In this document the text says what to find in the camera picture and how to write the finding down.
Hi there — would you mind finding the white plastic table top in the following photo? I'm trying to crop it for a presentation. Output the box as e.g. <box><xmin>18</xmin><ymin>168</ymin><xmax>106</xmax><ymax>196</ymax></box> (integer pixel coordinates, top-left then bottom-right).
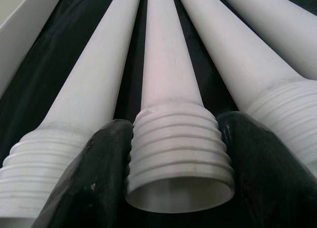
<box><xmin>0</xmin><ymin>0</ymin><xmax>67</xmax><ymax>98</ymax></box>

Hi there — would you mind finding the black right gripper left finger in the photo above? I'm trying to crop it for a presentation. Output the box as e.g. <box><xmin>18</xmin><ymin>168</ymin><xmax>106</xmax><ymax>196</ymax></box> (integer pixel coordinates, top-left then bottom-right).
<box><xmin>31</xmin><ymin>118</ymin><xmax>149</xmax><ymax>228</ymax></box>

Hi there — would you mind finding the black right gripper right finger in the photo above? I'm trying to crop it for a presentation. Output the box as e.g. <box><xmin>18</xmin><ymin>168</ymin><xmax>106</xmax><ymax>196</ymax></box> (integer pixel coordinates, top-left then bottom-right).
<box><xmin>210</xmin><ymin>111</ymin><xmax>317</xmax><ymax>228</ymax></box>

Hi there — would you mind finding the black cloth cover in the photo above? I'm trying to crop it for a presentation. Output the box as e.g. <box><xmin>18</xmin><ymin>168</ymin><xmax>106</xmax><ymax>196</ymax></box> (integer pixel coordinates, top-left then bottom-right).
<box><xmin>0</xmin><ymin>0</ymin><xmax>248</xmax><ymax>169</ymax></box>

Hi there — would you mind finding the white plastic table leg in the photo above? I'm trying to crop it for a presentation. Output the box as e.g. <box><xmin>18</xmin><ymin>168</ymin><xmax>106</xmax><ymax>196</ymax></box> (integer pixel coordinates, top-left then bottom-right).
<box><xmin>0</xmin><ymin>0</ymin><xmax>143</xmax><ymax>228</ymax></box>
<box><xmin>217</xmin><ymin>0</ymin><xmax>317</xmax><ymax>81</ymax></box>
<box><xmin>125</xmin><ymin>0</ymin><xmax>235</xmax><ymax>213</ymax></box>
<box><xmin>176</xmin><ymin>0</ymin><xmax>317</xmax><ymax>173</ymax></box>

